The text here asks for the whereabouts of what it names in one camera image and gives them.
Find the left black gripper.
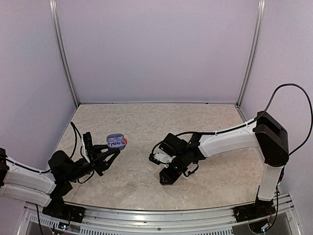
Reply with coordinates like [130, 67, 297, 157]
[66, 143, 119, 182]

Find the purple earbud charging case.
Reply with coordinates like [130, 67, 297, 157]
[106, 134, 126, 149]

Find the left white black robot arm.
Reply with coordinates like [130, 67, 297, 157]
[0, 145, 120, 218]

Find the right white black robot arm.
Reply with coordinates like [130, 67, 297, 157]
[151, 111, 289, 217]

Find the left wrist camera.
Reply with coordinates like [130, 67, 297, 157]
[81, 132, 92, 163]

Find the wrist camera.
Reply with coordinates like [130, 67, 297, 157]
[149, 133, 188, 167]
[81, 132, 92, 163]

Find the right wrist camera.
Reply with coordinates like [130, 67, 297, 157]
[149, 133, 188, 167]

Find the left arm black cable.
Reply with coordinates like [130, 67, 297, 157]
[70, 121, 84, 160]

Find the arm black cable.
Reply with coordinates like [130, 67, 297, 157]
[253, 83, 313, 156]
[70, 121, 84, 160]

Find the front aluminium rail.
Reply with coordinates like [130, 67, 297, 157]
[18, 193, 303, 235]

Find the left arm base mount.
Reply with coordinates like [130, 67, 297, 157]
[43, 201, 86, 223]

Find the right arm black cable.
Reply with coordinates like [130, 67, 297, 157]
[253, 83, 313, 156]

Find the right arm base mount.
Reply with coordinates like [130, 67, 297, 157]
[233, 203, 276, 223]

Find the right aluminium frame post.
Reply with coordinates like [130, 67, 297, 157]
[236, 0, 266, 108]

